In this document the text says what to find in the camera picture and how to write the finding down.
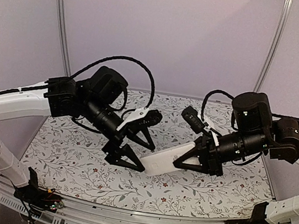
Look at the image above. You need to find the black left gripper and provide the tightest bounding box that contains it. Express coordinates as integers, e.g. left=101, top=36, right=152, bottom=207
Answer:
left=76, top=94, right=162, bottom=174

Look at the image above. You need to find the white remote control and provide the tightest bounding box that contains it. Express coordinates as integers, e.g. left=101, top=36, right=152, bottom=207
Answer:
left=140, top=141, right=195, bottom=176

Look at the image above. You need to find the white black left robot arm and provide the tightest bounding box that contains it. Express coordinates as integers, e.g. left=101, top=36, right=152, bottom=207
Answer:
left=0, top=66, right=162, bottom=212

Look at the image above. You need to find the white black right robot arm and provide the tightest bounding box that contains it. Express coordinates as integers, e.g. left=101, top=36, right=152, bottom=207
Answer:
left=173, top=92, right=299, bottom=224

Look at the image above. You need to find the floral patterned table mat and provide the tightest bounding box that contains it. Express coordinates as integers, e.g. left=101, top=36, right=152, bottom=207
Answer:
left=9, top=74, right=287, bottom=224

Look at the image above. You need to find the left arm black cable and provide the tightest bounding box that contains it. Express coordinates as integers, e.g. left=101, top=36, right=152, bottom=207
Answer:
left=66, top=49, right=160, bottom=118

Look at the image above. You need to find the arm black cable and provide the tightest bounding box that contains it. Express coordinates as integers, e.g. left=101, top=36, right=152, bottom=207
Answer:
left=199, top=87, right=236, bottom=130
left=66, top=49, right=160, bottom=118

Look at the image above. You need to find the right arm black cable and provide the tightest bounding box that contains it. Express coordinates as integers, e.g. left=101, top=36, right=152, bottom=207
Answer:
left=199, top=87, right=236, bottom=130

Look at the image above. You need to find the right aluminium frame post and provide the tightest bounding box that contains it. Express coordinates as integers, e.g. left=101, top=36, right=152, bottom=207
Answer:
left=253, top=0, right=293, bottom=93

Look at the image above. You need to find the aluminium frame post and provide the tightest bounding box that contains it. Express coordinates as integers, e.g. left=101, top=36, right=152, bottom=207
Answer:
left=253, top=0, right=293, bottom=93
left=56, top=0, right=71, bottom=76

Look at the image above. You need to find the left aluminium frame post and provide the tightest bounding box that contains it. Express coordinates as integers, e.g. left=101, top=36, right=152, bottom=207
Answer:
left=56, top=0, right=71, bottom=76

